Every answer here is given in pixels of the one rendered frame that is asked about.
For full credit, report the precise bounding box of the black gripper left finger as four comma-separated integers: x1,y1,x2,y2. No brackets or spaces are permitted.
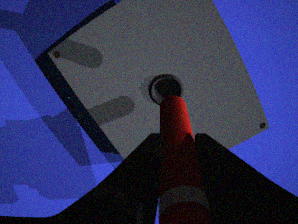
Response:
0,133,162,224

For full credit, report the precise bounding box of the red peg with white band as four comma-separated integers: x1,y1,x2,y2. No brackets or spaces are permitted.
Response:
158,95,212,224

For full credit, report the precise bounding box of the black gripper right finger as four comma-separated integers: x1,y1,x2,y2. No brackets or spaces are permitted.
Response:
194,133,298,224

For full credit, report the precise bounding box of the grey angled panel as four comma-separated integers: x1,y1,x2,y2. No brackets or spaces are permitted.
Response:
48,0,270,159

